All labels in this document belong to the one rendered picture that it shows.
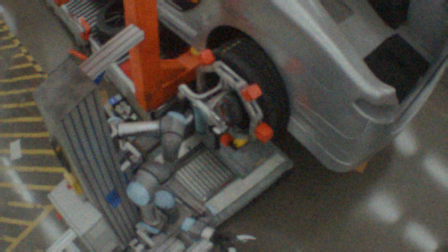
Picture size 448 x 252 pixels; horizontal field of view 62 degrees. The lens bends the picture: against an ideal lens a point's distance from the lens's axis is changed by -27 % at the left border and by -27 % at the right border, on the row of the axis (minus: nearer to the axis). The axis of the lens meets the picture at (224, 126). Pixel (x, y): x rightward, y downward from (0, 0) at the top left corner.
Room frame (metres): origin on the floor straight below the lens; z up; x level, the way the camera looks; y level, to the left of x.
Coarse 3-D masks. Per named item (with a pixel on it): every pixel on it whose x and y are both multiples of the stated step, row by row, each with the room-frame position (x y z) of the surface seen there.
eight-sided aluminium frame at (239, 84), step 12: (204, 72) 2.09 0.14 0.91; (216, 72) 1.94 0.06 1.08; (228, 72) 1.93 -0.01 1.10; (204, 84) 2.09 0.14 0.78; (240, 84) 1.83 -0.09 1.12; (240, 96) 1.79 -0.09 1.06; (228, 120) 1.92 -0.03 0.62; (252, 120) 1.70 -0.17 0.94; (240, 132) 1.81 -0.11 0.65; (252, 132) 1.70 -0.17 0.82
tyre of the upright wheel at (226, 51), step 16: (224, 48) 2.11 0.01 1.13; (240, 48) 2.08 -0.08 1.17; (256, 48) 2.08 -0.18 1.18; (240, 64) 1.93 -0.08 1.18; (256, 64) 1.95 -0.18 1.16; (272, 64) 1.98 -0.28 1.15; (208, 80) 2.12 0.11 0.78; (256, 80) 1.85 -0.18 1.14; (272, 80) 1.88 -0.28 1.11; (272, 96) 1.80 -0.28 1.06; (272, 112) 1.74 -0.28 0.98; (288, 112) 1.81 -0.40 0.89; (272, 128) 1.71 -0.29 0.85
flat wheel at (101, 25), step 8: (112, 0) 3.45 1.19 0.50; (120, 0) 3.45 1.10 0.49; (104, 8) 3.32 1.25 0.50; (112, 8) 3.38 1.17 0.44; (120, 8) 3.32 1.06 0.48; (104, 16) 3.22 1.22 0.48; (112, 16) 3.37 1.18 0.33; (120, 16) 3.19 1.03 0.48; (96, 24) 3.08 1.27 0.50; (104, 24) 3.06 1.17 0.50; (104, 32) 2.96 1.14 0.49; (112, 32) 2.93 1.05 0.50; (120, 32) 2.93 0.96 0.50; (104, 40) 2.96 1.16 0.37
